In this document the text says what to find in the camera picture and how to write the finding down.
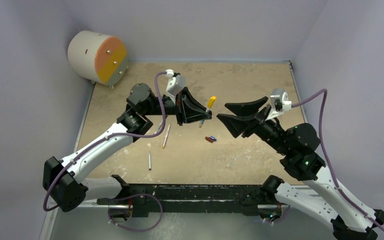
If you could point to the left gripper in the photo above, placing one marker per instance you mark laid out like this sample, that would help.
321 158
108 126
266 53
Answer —
180 115

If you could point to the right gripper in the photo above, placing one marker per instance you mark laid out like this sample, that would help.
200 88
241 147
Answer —
256 120

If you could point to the white pen orange tip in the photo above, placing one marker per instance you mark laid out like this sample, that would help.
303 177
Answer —
203 121

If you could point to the white pen black end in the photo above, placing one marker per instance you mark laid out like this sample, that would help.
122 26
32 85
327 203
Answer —
149 161

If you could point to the yellow pen cap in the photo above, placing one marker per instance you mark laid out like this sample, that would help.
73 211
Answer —
211 102

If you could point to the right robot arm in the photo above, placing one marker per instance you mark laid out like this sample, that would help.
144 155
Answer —
348 217

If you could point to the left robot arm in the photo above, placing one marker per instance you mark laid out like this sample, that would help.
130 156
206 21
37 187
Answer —
144 118

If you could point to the round cabinet with coloured drawers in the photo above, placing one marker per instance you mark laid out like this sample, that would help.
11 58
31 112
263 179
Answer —
98 57

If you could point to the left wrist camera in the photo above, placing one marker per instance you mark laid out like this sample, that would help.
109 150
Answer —
175 85

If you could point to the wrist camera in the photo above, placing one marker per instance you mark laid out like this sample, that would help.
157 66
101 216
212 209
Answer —
279 103
175 85

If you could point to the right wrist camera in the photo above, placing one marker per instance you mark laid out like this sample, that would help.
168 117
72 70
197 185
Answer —
279 103

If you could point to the black base frame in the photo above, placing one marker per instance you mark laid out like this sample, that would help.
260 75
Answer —
140 199

